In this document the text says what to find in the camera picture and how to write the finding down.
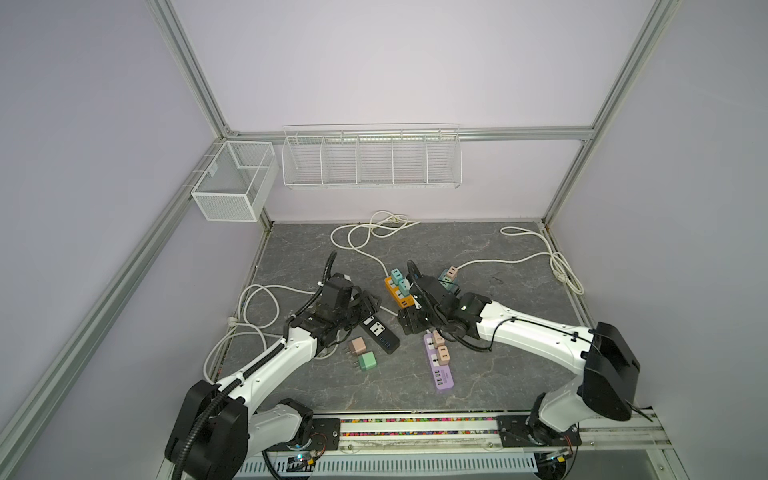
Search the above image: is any orange power strip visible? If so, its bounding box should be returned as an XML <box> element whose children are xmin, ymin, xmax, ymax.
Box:
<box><xmin>385</xmin><ymin>276</ymin><xmax>415</xmax><ymax>309</ymax></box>

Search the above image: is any teal charger plug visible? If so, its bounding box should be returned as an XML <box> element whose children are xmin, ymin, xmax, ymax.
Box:
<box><xmin>391</xmin><ymin>269</ymin><xmax>404</xmax><ymax>285</ymax></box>
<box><xmin>398</xmin><ymin>279</ymin><xmax>410</xmax><ymax>297</ymax></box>

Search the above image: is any pink USB charger plug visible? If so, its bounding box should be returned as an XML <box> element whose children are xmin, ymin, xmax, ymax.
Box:
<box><xmin>348</xmin><ymin>337</ymin><xmax>368</xmax><ymax>356</ymax></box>

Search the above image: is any black power strip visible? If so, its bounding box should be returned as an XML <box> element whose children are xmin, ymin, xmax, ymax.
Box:
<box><xmin>361</xmin><ymin>316</ymin><xmax>400</xmax><ymax>354</ymax></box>

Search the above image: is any green USB charger plug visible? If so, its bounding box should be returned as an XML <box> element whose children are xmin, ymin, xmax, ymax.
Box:
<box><xmin>357</xmin><ymin>352</ymin><xmax>377</xmax><ymax>371</ymax></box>

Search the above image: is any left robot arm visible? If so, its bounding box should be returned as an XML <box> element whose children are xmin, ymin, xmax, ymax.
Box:
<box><xmin>164</xmin><ymin>273</ymin><xmax>381</xmax><ymax>479</ymax></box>

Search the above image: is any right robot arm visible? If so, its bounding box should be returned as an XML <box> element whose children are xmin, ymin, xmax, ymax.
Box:
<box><xmin>406</xmin><ymin>260</ymin><xmax>641</xmax><ymax>445</ymax></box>

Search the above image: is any pink plug upper purple strip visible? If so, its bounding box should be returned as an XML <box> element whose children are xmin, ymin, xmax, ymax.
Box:
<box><xmin>432</xmin><ymin>330</ymin><xmax>446</xmax><ymax>350</ymax></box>

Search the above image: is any pink plug purple strip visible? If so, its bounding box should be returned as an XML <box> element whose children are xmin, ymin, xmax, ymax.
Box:
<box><xmin>432</xmin><ymin>330</ymin><xmax>446</xmax><ymax>350</ymax></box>
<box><xmin>436</xmin><ymin>345</ymin><xmax>450</xmax><ymax>366</ymax></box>

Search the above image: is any pink plug on teal strip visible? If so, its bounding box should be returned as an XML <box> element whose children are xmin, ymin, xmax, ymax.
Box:
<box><xmin>445</xmin><ymin>266</ymin><xmax>458</xmax><ymax>281</ymax></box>

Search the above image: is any pink plug lower purple strip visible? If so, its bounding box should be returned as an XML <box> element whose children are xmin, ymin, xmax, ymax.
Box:
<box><xmin>436</xmin><ymin>345</ymin><xmax>450</xmax><ymax>366</ymax></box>

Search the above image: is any purple power strip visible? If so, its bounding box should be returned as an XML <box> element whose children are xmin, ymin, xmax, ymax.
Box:
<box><xmin>422</xmin><ymin>332</ymin><xmax>454</xmax><ymax>393</ymax></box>

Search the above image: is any small white mesh basket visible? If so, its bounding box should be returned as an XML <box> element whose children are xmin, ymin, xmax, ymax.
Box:
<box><xmin>192</xmin><ymin>141</ymin><xmax>279</xmax><ymax>223</ymax></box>

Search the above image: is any white cable of black strip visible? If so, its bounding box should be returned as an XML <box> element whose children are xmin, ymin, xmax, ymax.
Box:
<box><xmin>202</xmin><ymin>283</ymin><xmax>341</xmax><ymax>385</ymax></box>

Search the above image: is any white cable of orange strip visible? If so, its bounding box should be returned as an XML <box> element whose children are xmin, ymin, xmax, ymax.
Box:
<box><xmin>329</xmin><ymin>210</ymin><xmax>421</xmax><ymax>278</ymax></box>

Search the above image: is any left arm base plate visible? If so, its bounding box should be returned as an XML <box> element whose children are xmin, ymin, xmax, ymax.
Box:
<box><xmin>268</xmin><ymin>417</ymin><xmax>341</xmax><ymax>452</ymax></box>

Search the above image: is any white cable of teal strip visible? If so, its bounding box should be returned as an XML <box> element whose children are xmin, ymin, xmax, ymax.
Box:
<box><xmin>455</xmin><ymin>226</ymin><xmax>585</xmax><ymax>296</ymax></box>

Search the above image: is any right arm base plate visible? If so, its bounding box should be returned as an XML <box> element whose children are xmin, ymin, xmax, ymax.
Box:
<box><xmin>496</xmin><ymin>414</ymin><xmax>582</xmax><ymax>448</ymax></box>

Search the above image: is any long white wire basket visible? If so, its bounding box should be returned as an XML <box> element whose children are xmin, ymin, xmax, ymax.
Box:
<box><xmin>282</xmin><ymin>123</ymin><xmax>463</xmax><ymax>189</ymax></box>

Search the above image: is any white slotted cable duct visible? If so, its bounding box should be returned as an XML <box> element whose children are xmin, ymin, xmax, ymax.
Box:
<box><xmin>269</xmin><ymin>452</ymin><xmax>539</xmax><ymax>479</ymax></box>

